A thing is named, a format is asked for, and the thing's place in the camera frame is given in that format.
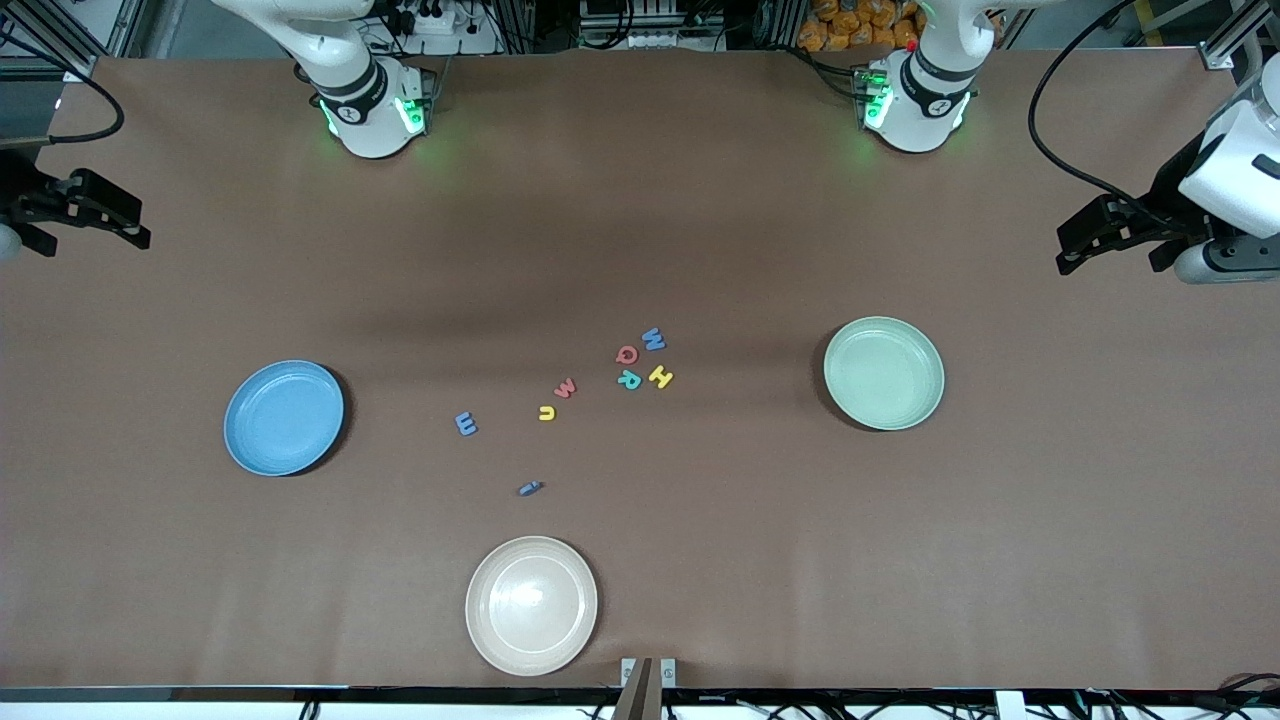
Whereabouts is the grey base connector box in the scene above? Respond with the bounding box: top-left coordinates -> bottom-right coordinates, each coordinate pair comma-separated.
852,65 -> 894,131
395,68 -> 438,136

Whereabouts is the green round plate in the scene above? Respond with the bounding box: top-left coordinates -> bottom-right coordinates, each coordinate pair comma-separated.
823,316 -> 946,432

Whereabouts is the blue round plate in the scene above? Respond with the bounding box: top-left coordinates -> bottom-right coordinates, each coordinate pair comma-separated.
223,360 -> 346,478

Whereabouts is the orange packaged snacks pile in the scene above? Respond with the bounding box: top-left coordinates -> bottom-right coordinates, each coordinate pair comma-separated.
797,0 -> 921,53

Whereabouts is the white power strip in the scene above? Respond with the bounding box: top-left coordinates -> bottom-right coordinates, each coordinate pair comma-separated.
385,0 -> 501,56

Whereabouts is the white electronics box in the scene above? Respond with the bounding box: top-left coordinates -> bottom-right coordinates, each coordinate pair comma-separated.
578,0 -> 723,51

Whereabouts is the beige round plate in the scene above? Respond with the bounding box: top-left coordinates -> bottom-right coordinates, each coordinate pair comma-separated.
465,536 -> 599,677

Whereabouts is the aluminium frame profile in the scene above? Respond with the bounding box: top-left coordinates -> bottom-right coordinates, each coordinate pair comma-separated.
1200,0 -> 1280,71
0,0 -> 151,83

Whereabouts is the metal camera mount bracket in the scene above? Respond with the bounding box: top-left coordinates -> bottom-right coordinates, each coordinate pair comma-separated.
612,656 -> 679,720

